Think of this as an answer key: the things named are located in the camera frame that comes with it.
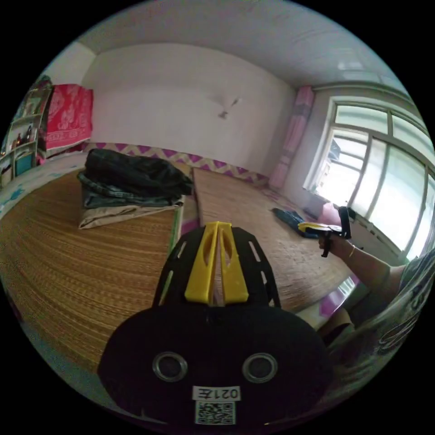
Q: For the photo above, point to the red patterned cloth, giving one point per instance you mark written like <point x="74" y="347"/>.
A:
<point x="69" y="117"/>

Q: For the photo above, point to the person's body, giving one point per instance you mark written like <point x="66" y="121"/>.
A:
<point x="391" y="323"/>

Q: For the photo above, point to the pile of clothes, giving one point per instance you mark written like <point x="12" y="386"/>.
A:
<point x="132" y="180"/>

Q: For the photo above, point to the blue patterned short sleeve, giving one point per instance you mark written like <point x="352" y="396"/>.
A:
<point x="289" y="217"/>

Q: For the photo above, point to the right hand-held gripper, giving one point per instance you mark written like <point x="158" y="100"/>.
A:
<point x="327" y="243"/>

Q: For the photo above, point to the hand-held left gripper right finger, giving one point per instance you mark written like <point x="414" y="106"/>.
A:
<point x="232" y="278"/>

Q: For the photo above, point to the shelf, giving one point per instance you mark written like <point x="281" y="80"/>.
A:
<point x="23" y="142"/>

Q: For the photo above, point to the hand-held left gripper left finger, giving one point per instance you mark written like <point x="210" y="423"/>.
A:
<point x="200" y="272"/>

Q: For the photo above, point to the person's right forearm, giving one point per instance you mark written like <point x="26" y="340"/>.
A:
<point x="374" y="268"/>

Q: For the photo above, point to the pink curtain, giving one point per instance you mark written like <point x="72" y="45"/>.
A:
<point x="294" y="136"/>

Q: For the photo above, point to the window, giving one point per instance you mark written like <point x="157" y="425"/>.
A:
<point x="380" y="170"/>

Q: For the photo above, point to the person's right hand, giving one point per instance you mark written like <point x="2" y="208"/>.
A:
<point x="340" y="246"/>

